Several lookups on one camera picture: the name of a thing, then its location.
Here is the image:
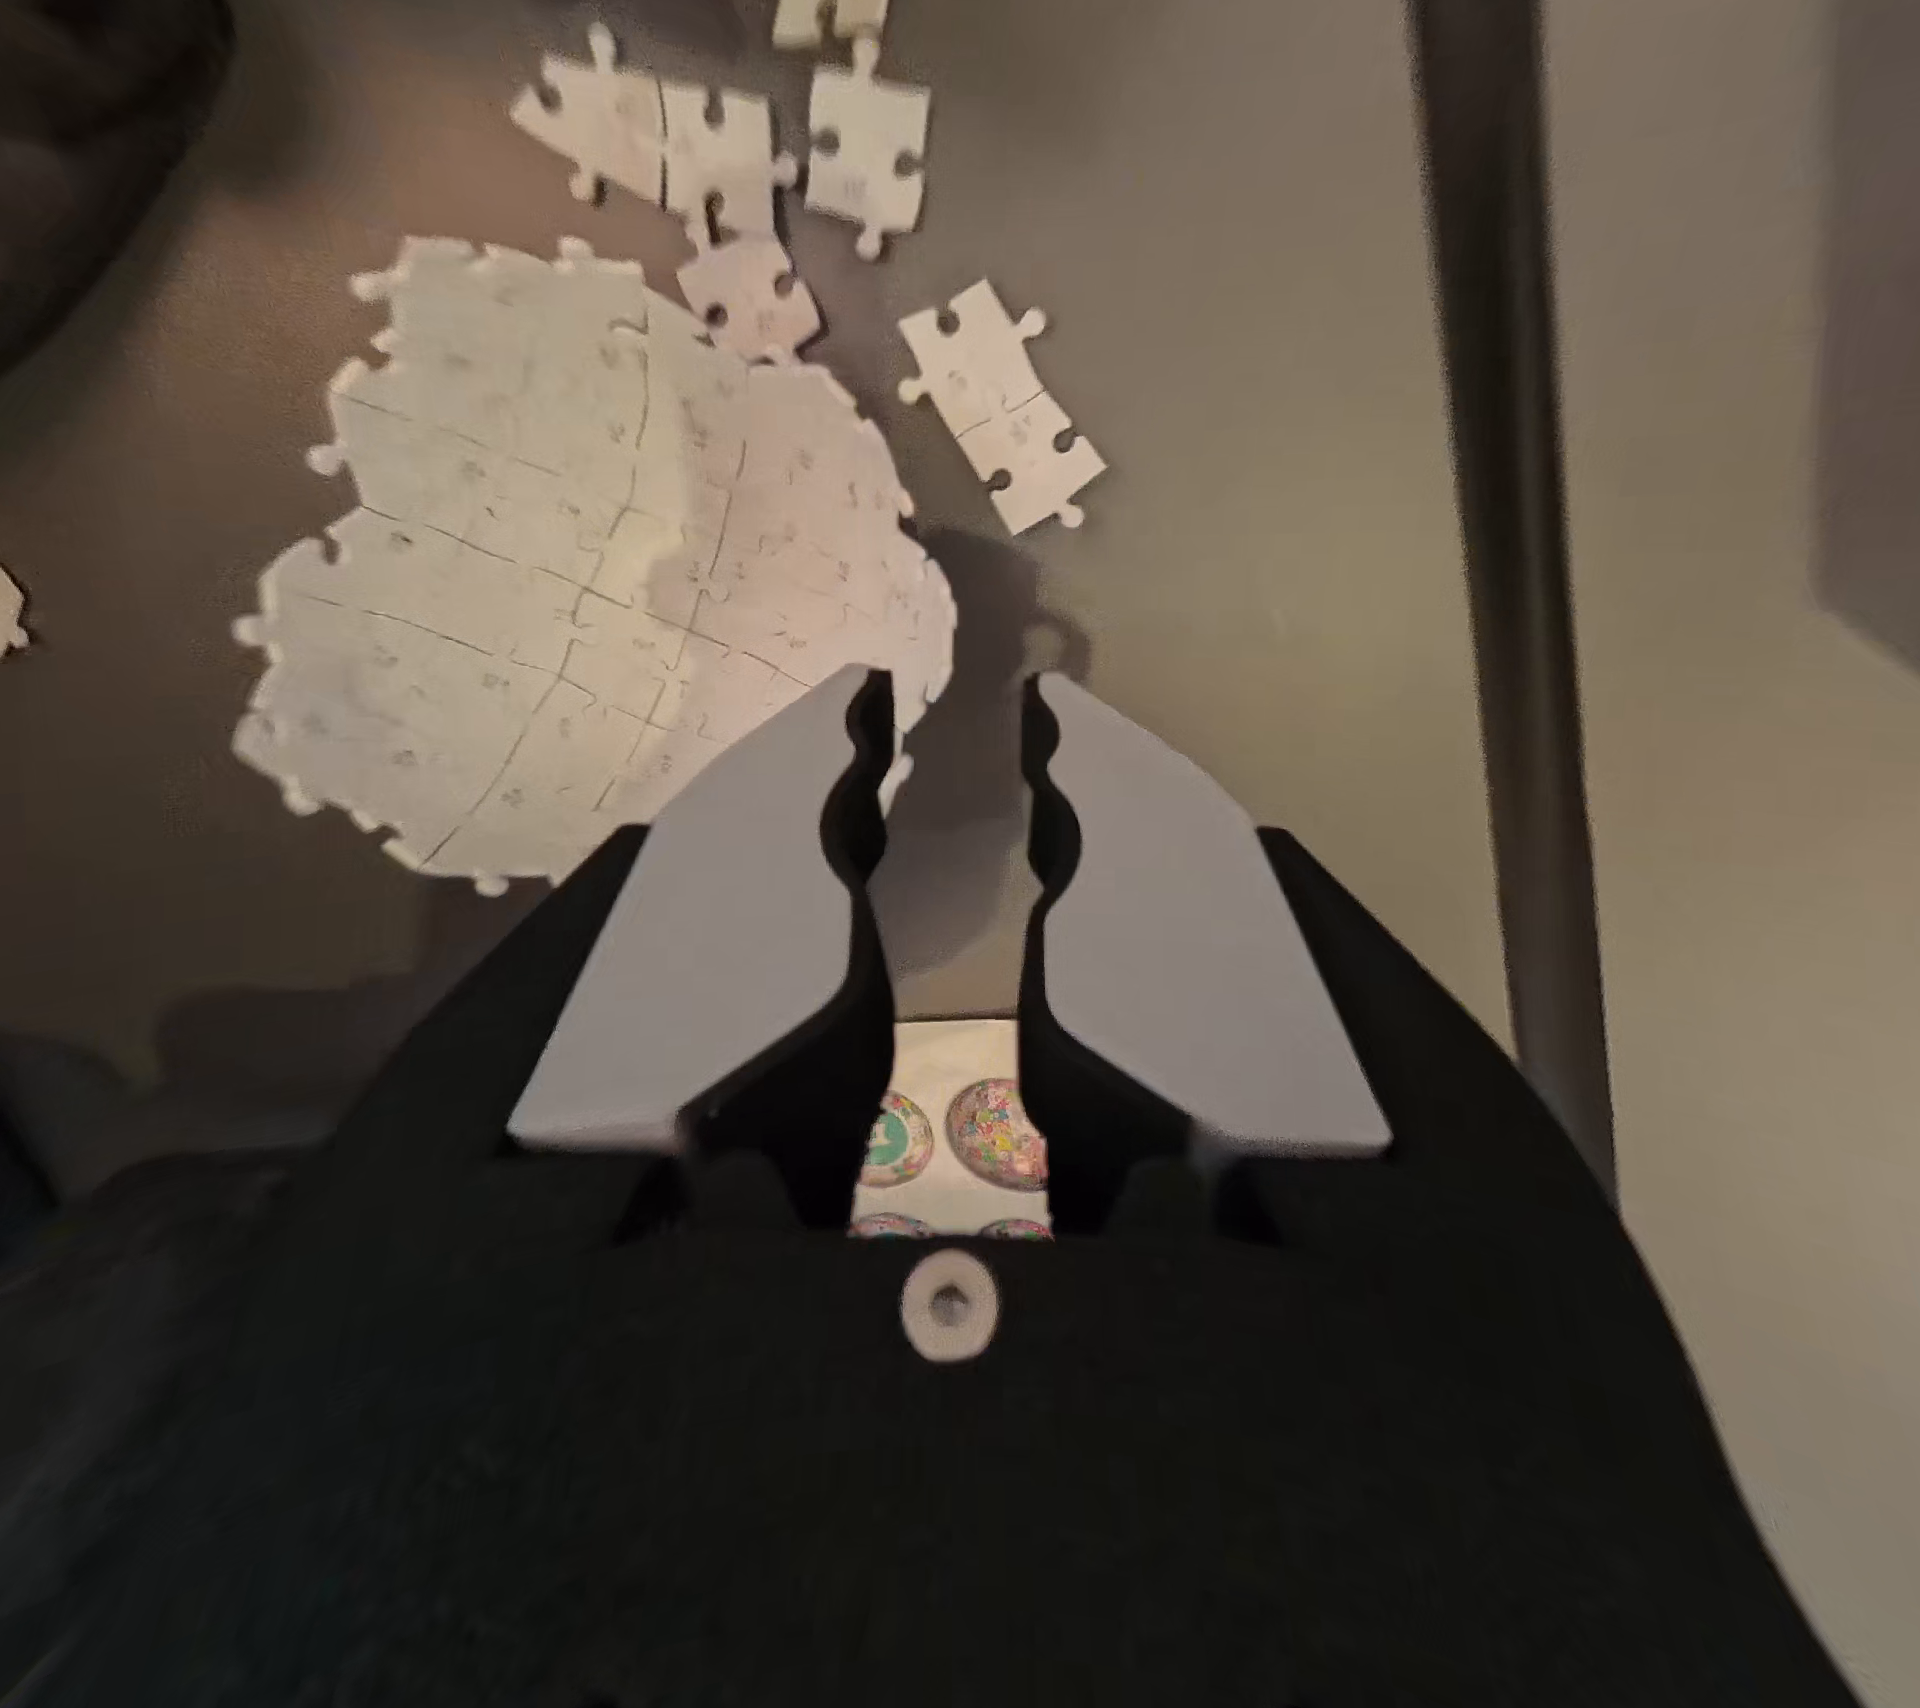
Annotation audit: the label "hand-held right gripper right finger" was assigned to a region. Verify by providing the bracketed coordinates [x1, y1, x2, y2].
[1020, 673, 1389, 1238]

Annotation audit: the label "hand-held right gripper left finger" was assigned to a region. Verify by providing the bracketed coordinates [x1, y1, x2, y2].
[505, 671, 897, 1238]

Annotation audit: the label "puzzle pieces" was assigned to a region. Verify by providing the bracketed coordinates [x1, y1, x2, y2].
[505, 0, 1111, 541]

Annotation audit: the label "partly built white puzzle ball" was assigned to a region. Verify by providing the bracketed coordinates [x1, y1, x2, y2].
[231, 235, 961, 900]

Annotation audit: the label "person's left forearm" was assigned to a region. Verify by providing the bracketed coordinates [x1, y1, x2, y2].
[0, 0, 237, 379]

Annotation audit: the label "printed instruction leaflet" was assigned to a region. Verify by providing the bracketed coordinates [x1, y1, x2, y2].
[852, 1019, 1061, 1241]

